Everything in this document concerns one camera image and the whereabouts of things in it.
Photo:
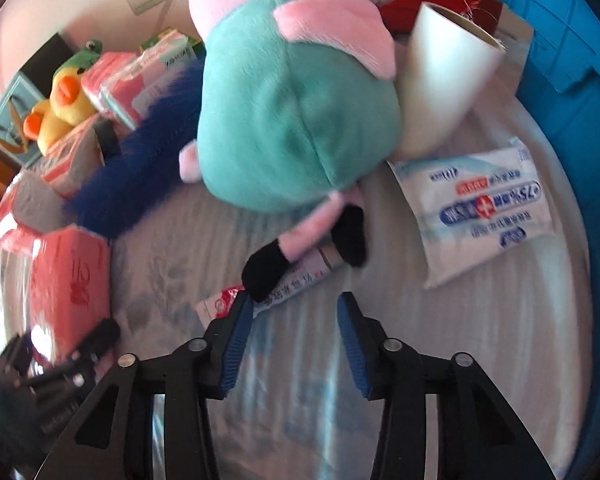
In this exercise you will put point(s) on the white paper roll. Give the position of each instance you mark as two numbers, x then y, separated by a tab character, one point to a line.
440	75

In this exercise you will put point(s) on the pink white tissue pack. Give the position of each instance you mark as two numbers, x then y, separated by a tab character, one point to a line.
70	155

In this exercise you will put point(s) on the desktop with floral cloth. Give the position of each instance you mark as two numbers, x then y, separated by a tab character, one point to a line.
480	360

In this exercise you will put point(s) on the yellow duck plush toy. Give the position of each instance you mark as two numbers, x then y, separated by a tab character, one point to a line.
65	110

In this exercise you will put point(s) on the white blue wet wipes packet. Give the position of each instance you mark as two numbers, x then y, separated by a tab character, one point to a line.
480	210

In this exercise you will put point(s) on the grey box with feather print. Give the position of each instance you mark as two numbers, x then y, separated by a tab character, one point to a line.
10	125

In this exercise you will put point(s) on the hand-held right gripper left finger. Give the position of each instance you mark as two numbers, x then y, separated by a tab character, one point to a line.
235	340

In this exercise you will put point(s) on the blue plastic crate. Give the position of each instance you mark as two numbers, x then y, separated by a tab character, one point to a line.
580	110

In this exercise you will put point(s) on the pink grey tissue pack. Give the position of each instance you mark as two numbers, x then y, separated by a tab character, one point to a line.
25	205

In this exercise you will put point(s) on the pink pig plush toy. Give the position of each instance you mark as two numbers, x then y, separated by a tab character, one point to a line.
290	110

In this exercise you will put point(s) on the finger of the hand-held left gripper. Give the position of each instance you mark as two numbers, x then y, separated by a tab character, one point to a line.
102	335

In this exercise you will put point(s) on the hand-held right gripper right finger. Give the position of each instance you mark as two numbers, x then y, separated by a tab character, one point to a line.
352	345

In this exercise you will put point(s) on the white red toothpaste tube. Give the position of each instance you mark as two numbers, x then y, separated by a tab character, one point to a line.
300	280

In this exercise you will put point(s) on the pink teal tissue pack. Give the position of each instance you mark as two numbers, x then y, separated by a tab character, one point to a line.
125	85

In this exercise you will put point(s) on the green white tissue pack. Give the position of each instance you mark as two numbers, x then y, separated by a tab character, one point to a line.
172	50

